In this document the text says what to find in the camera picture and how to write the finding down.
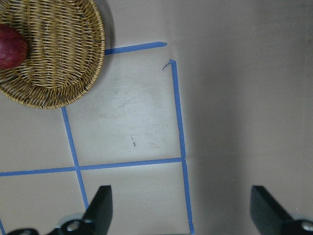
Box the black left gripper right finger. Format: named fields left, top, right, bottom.
left=250, top=186, right=313, bottom=235

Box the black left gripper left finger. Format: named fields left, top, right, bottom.
left=7, top=185, right=113, bottom=235

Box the woven wicker basket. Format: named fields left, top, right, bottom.
left=0, top=0, right=105, bottom=109

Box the red apple in basket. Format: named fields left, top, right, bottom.
left=0, top=24, right=28, bottom=70

